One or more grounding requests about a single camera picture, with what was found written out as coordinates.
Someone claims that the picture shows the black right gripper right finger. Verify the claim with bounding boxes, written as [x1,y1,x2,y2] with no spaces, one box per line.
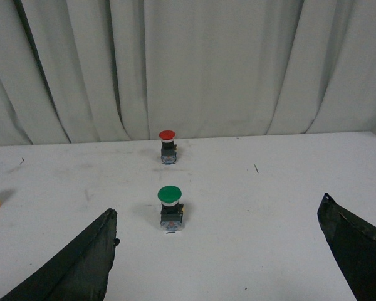
[317,193,376,300]

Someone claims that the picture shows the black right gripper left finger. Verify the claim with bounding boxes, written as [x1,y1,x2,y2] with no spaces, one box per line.
[1,208,117,300]

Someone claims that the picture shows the green push button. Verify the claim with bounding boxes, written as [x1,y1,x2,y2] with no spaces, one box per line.
[157,186,184,232]

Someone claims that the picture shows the red push button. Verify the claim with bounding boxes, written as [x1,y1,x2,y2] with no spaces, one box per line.
[159,130,177,165]

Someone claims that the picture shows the white curtain backdrop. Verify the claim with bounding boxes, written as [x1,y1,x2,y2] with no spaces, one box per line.
[0,1,376,146]

